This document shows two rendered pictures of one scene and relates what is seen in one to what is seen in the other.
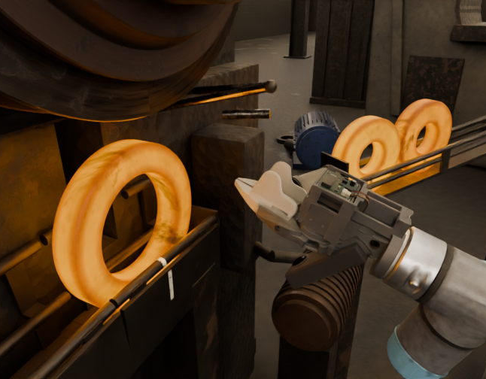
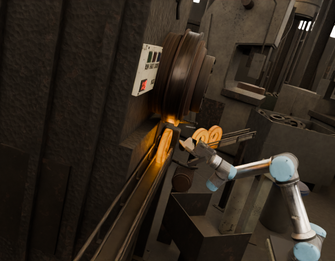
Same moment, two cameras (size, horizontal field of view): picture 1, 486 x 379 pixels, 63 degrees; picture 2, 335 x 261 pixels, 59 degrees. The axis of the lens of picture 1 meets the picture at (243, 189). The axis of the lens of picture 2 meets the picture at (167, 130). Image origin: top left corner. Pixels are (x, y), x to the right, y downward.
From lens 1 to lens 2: 122 cm
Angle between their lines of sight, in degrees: 21
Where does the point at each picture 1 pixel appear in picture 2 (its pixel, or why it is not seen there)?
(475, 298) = (225, 168)
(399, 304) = not seen: hidden behind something
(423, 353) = (214, 181)
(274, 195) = (189, 144)
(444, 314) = (220, 171)
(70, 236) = (164, 145)
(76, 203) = (165, 139)
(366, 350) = not seen: hidden behind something
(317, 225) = (198, 151)
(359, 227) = (206, 153)
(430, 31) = (212, 88)
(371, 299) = not seen: hidden behind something
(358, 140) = (199, 134)
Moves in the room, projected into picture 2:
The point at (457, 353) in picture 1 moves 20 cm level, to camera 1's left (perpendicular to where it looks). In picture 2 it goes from (221, 180) to (189, 177)
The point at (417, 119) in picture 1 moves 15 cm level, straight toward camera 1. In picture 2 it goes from (213, 131) to (213, 136)
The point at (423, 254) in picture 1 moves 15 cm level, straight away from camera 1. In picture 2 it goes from (218, 159) to (219, 151)
